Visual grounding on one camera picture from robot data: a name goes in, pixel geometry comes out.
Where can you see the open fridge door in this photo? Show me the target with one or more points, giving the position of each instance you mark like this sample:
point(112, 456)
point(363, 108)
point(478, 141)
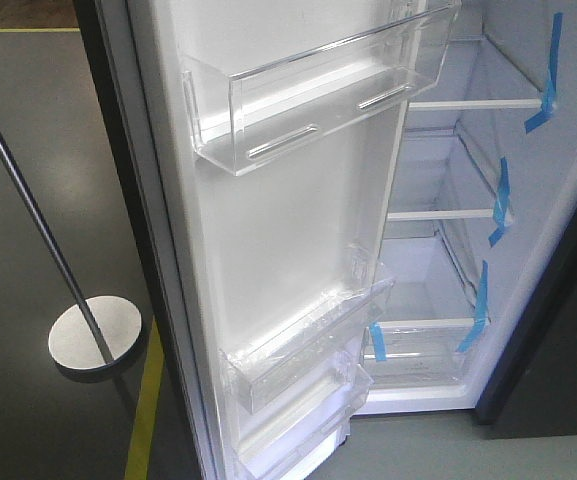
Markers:
point(230, 259)

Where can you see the metal stanchion post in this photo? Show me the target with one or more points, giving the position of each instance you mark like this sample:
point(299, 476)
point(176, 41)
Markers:
point(95, 334)

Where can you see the clear door bin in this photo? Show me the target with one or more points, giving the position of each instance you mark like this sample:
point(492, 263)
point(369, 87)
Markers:
point(298, 431)
point(280, 75)
point(262, 370)

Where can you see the dark grey fridge body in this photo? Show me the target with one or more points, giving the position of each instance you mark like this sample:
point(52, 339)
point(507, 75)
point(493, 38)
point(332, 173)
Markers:
point(482, 222)

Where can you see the lower clear door bin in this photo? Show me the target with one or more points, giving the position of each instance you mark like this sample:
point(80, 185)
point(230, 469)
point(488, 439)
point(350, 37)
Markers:
point(298, 431)

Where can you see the middle clear door bin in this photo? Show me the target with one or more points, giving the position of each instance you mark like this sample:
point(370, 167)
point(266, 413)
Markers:
point(262, 370)

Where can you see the upper clear door bin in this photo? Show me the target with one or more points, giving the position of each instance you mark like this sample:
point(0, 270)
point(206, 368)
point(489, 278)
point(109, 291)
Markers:
point(280, 75)

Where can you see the clear crisper drawer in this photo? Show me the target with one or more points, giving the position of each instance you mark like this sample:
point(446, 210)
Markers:
point(421, 353)

